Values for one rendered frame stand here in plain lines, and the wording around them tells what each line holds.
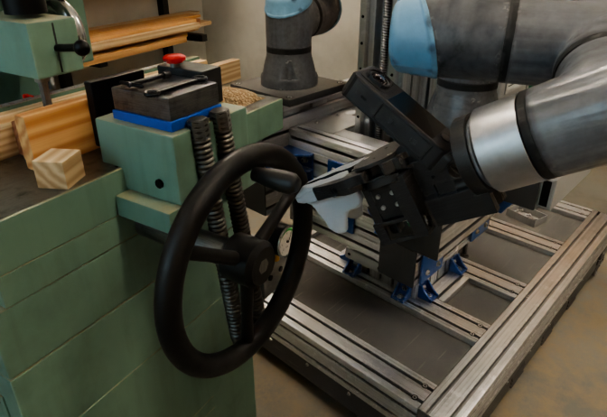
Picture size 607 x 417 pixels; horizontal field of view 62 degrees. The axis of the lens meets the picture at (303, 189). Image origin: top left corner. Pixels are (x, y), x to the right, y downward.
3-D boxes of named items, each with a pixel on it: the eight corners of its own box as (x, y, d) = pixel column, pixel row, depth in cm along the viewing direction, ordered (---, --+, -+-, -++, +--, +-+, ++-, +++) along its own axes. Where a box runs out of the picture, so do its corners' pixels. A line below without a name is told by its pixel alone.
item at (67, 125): (37, 171, 63) (23, 117, 60) (27, 168, 64) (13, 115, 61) (171, 120, 81) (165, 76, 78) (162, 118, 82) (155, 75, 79)
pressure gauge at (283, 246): (279, 273, 93) (278, 235, 89) (262, 266, 95) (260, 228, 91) (297, 255, 98) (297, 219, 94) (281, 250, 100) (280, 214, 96)
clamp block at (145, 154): (178, 208, 61) (170, 138, 57) (103, 183, 67) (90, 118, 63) (252, 166, 72) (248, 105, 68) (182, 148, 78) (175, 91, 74)
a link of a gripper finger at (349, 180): (311, 208, 50) (384, 184, 45) (303, 193, 50) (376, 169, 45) (333, 189, 54) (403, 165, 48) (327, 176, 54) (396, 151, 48)
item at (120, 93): (172, 133, 58) (166, 85, 56) (107, 117, 63) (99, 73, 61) (241, 104, 68) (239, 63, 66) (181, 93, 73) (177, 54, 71)
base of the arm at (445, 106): (445, 109, 113) (452, 64, 109) (512, 124, 104) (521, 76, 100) (409, 125, 104) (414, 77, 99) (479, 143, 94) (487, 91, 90)
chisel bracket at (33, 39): (41, 92, 65) (25, 23, 61) (-20, 78, 71) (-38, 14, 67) (89, 79, 70) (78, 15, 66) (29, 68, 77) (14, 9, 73)
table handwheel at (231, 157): (317, 307, 77) (183, 440, 54) (216, 268, 87) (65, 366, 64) (329, 124, 66) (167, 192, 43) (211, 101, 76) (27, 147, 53)
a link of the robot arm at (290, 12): (256, 46, 128) (254, -11, 122) (284, 38, 138) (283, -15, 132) (297, 50, 122) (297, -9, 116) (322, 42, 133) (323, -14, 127)
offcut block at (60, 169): (57, 173, 63) (51, 147, 61) (86, 175, 62) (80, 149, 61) (38, 188, 59) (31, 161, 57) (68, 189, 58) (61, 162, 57)
